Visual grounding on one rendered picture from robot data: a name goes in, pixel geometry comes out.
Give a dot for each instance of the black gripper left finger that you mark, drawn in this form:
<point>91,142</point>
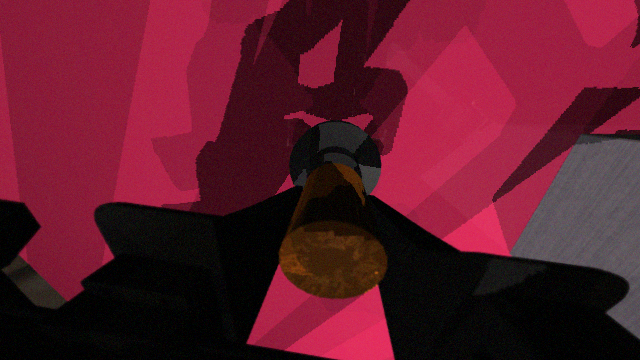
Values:
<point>240,249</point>

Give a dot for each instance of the orange knob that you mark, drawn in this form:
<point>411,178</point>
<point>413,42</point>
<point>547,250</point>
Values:
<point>332,247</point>

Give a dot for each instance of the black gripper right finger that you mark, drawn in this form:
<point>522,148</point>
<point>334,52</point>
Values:
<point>430,287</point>

